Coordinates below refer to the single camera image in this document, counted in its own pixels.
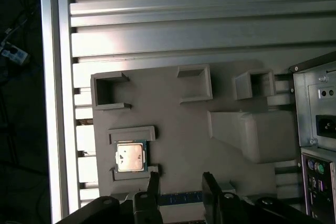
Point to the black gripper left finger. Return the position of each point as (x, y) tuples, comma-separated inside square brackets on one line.
[(147, 208)]

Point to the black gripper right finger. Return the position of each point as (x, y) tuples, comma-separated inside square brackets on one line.
[(231, 208)]

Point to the silver green CPU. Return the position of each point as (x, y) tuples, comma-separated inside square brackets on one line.
[(130, 157)]

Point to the blue RAM stick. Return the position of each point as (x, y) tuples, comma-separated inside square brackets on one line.
[(181, 199)]

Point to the grey plastic parts rack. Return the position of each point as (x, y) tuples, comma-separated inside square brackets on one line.
[(183, 134)]

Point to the rear port panel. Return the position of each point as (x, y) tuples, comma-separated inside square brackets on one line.
[(319, 179)]

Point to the grey power supply box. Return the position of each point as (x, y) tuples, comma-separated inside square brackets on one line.
[(309, 108)]

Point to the black open PC case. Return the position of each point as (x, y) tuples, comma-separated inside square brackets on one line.
[(299, 90)]

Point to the white power strip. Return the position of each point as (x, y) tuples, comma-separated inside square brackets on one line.
[(15, 54)]

